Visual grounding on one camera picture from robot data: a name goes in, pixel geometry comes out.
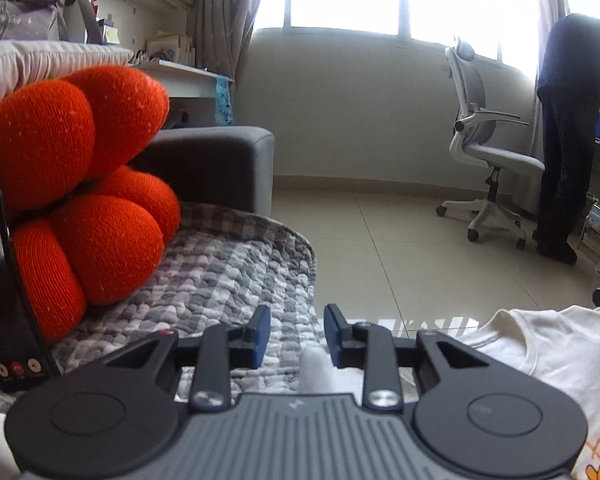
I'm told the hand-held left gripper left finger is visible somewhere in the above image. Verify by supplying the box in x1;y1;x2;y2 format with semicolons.
102;304;272;413

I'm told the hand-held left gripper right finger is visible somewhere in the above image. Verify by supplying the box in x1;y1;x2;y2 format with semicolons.
324;303;481;413

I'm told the white printed t-shirt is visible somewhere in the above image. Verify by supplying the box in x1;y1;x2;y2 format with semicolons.
299;305;600;480

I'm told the grey shoulder bag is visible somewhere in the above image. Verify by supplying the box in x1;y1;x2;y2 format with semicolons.
0;0;103;46

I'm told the grey checked quilted mat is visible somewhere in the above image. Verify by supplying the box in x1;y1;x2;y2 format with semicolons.
0;202;318;411

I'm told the white office chair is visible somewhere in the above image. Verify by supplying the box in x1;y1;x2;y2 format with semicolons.
436;35;548;251

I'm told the blue patterned cloth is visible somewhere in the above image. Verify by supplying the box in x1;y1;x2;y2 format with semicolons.
214;75;236;127

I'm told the black smartphone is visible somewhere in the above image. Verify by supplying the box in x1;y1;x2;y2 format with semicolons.
0;187;63;393

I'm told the white desk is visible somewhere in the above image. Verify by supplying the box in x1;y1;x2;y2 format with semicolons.
130;57;236;128

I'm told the orange knot cushion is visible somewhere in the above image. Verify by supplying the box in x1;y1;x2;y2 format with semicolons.
0;66;182;346

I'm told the narrow window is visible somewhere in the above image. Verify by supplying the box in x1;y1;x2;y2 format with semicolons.
562;0;600;86

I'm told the pile of picture books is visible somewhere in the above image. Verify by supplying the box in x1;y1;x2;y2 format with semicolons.
145;34;196;66

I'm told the white ruffled pillow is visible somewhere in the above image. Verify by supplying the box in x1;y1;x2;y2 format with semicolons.
0;40;133;118

